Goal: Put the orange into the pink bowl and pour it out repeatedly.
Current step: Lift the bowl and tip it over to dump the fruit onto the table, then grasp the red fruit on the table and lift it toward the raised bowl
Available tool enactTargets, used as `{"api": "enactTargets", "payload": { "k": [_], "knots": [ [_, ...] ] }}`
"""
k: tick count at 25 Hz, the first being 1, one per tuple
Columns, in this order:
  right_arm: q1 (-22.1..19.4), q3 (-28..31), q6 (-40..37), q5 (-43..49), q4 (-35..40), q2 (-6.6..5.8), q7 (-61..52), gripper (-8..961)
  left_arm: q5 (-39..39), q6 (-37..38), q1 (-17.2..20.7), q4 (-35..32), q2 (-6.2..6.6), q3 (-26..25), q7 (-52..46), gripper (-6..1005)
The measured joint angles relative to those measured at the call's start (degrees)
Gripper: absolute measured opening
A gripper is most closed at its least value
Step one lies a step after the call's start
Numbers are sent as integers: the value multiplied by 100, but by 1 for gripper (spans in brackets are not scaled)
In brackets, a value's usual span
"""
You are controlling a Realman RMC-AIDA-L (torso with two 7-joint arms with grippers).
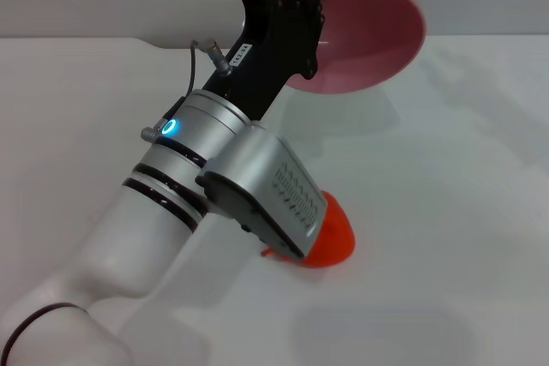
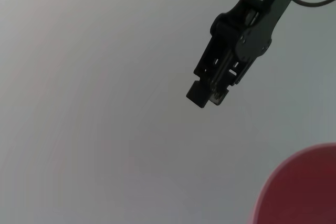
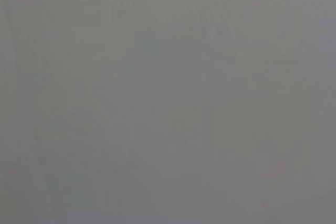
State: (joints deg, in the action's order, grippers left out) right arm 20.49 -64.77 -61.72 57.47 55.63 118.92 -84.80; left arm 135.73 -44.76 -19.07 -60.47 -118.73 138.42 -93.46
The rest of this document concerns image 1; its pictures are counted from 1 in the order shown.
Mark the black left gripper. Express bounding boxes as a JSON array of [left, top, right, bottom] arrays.
[[201, 0, 336, 122]]

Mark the pink plastic bowl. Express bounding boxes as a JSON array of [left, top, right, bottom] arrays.
[[285, 0, 428, 95]]

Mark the orange toy fruit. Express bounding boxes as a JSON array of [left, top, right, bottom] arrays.
[[262, 189, 357, 269]]

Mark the left arm cable with plug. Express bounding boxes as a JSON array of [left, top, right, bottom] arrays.
[[140, 39, 232, 141]]

